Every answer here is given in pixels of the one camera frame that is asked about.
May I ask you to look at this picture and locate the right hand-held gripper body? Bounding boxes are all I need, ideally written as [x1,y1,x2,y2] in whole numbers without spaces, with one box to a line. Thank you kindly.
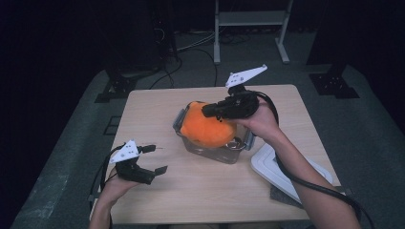
[219,64,268,121]

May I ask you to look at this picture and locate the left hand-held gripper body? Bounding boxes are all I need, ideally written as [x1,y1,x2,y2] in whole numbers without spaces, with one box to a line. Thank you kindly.
[109,139,157,185]

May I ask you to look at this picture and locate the orange plush pumpkin toy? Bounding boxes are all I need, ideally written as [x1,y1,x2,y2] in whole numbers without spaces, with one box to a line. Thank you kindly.
[180,100,238,150]

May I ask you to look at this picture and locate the clear plastic storage box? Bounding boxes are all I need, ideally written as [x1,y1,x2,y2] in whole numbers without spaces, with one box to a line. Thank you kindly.
[172,100,257,165]

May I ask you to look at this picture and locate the white box lid with handle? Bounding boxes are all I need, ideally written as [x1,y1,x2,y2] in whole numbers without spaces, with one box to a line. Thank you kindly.
[250,142,333,204]

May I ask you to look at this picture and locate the person's right hand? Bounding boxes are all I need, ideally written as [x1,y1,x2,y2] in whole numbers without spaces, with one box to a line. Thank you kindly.
[237,96,281,144]

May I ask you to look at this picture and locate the person's left hand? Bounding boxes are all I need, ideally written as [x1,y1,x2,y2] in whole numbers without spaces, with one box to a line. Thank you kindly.
[99,168,138,204]

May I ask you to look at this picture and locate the black stand base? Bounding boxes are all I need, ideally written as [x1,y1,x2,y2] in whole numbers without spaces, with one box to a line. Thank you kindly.
[94,74,139,104]
[309,72,361,99]

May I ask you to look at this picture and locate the white metal stand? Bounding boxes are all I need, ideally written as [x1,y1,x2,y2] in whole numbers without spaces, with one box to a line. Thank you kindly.
[213,0,294,66]

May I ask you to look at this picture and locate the left hand-held gripper cable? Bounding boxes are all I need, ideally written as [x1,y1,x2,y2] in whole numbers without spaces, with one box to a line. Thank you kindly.
[99,142,127,193]

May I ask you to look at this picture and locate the hand-held gripper cable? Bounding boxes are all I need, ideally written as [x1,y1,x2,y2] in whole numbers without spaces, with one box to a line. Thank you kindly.
[99,142,127,193]
[254,90,376,229]

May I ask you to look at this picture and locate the black floor cables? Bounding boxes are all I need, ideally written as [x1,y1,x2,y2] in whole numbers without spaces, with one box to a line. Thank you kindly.
[149,47,220,90]

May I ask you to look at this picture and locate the white floor cables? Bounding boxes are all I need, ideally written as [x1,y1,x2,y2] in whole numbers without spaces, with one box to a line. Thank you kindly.
[176,31,218,52]

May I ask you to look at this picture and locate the right hand-held gripper cable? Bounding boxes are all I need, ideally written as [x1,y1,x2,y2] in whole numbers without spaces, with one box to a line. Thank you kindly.
[254,90,376,229]

